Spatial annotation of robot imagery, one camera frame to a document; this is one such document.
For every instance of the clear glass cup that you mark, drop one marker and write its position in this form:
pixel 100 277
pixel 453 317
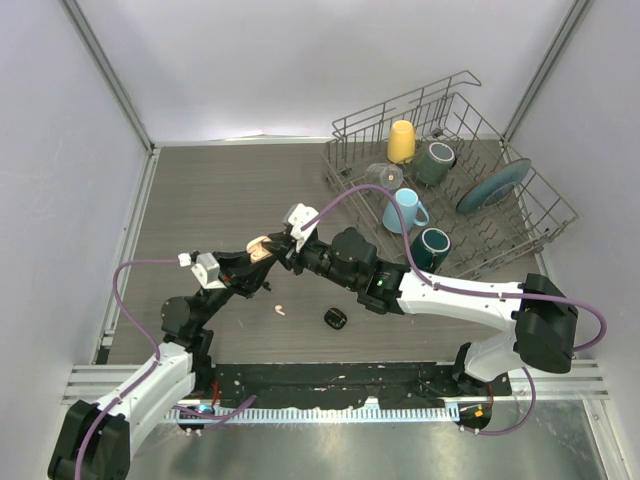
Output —
pixel 385 175

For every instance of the light blue mug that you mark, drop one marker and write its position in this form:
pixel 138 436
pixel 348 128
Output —
pixel 406 209

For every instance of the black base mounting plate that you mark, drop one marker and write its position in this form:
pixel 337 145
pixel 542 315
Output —
pixel 338 386

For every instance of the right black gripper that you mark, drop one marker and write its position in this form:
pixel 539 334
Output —
pixel 286 247

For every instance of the teal blue plate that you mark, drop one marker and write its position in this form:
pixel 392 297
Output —
pixel 495 187

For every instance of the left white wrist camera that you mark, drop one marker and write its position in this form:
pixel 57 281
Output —
pixel 204 267

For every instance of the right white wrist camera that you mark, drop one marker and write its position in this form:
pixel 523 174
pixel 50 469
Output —
pixel 302 221

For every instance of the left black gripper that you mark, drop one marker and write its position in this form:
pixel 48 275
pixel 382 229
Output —
pixel 239 272

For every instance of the beige earbud charging case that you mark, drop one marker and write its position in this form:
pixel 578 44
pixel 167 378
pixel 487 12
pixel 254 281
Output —
pixel 256 249

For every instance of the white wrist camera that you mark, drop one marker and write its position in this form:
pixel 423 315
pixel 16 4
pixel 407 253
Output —
pixel 302 221
pixel 204 267

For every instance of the dark grey-green mug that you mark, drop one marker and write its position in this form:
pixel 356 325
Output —
pixel 438 159

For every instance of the grey wire dish rack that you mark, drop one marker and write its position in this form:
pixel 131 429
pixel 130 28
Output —
pixel 531 216

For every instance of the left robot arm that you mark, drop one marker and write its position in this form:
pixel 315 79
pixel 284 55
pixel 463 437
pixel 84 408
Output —
pixel 98 440

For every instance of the dark teal mug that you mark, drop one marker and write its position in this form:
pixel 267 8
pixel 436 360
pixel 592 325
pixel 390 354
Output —
pixel 430 248

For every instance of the black earbud charging case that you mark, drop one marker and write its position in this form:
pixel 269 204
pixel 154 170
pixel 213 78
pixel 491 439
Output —
pixel 335 318

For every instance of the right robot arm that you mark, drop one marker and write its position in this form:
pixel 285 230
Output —
pixel 535 326

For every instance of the white perforated cable strip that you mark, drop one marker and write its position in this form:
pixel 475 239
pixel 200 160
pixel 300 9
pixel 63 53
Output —
pixel 369 413

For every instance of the yellow cup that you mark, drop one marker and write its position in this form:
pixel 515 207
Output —
pixel 401 145

